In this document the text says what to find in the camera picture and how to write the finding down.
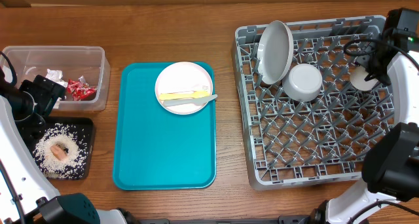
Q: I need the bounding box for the white paper cup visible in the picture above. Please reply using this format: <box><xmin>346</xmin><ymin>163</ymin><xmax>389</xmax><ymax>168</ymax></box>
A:
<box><xmin>350</xmin><ymin>66</ymin><xmax>379</xmax><ymax>91</ymax></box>

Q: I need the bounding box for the teal plastic tray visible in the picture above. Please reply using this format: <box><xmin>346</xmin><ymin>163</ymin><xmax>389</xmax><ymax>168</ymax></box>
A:
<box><xmin>113</xmin><ymin>62</ymin><xmax>216</xmax><ymax>191</ymax></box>

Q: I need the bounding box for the white napkin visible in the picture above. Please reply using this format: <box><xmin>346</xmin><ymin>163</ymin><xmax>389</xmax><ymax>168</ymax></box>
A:
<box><xmin>45</xmin><ymin>69</ymin><xmax>68</xmax><ymax>109</ymax></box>

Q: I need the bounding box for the black plastic tray bin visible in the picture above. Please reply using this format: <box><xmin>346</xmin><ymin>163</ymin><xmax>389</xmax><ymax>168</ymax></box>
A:
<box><xmin>18</xmin><ymin>117</ymin><xmax>96</xmax><ymax>179</ymax></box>

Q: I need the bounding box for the light grey plastic knife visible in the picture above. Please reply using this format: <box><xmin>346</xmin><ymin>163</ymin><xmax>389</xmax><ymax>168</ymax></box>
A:
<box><xmin>163</xmin><ymin>94</ymin><xmax>217</xmax><ymax>107</ymax></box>

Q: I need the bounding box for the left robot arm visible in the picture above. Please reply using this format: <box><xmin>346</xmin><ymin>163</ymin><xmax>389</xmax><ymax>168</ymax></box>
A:
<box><xmin>1</xmin><ymin>68</ymin><xmax>137</xmax><ymax>223</ymax></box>

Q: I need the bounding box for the white small bowl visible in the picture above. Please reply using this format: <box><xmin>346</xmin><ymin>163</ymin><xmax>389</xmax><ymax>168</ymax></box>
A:
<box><xmin>282</xmin><ymin>64</ymin><xmax>323</xmax><ymax>102</ymax></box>

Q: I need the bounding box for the orange food cube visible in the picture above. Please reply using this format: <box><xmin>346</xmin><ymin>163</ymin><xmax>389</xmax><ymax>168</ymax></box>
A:
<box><xmin>50</xmin><ymin>145</ymin><xmax>67</xmax><ymax>161</ymax></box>

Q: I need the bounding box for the red sauce packet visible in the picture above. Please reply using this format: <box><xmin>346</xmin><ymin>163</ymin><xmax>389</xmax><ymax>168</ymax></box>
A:
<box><xmin>67</xmin><ymin>79</ymin><xmax>97</xmax><ymax>101</ymax></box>

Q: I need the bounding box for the silver foil wrapper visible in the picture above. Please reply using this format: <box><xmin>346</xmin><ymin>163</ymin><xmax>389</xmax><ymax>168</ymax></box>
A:
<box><xmin>79</xmin><ymin>75</ymin><xmax>89</xmax><ymax>86</ymax></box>

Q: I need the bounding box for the clear plastic bin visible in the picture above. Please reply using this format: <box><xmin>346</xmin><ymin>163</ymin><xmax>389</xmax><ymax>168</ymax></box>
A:
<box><xmin>3</xmin><ymin>46</ymin><xmax>110</xmax><ymax>111</ymax></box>

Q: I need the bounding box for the white rice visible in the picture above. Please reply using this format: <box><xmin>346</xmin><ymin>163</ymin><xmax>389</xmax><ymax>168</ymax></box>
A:
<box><xmin>32</xmin><ymin>123</ymin><xmax>89</xmax><ymax>180</ymax></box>

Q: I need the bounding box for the grey round plate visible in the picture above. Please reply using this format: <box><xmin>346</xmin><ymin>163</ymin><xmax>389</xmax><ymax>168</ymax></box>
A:
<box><xmin>257</xmin><ymin>20</ymin><xmax>294</xmax><ymax>84</ymax></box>

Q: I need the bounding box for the grey plastic dishwasher rack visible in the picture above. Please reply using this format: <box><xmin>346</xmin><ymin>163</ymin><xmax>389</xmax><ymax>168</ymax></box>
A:
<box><xmin>233</xmin><ymin>15</ymin><xmax>395</xmax><ymax>191</ymax></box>

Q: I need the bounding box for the pink round plate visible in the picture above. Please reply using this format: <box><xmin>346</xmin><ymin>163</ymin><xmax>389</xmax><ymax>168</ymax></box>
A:
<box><xmin>155</xmin><ymin>62</ymin><xmax>213</xmax><ymax>115</ymax></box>

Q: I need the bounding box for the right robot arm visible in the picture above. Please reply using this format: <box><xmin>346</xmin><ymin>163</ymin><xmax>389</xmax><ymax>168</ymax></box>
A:
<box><xmin>278</xmin><ymin>8</ymin><xmax>418</xmax><ymax>223</ymax></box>

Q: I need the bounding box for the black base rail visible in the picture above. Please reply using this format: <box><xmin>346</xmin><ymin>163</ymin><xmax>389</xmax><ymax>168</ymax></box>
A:
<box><xmin>138</xmin><ymin>215</ymin><xmax>310</xmax><ymax>224</ymax></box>

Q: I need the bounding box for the yellow plastic fork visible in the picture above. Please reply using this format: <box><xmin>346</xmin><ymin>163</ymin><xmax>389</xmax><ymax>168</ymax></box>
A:
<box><xmin>158</xmin><ymin>90</ymin><xmax>210</xmax><ymax>101</ymax></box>

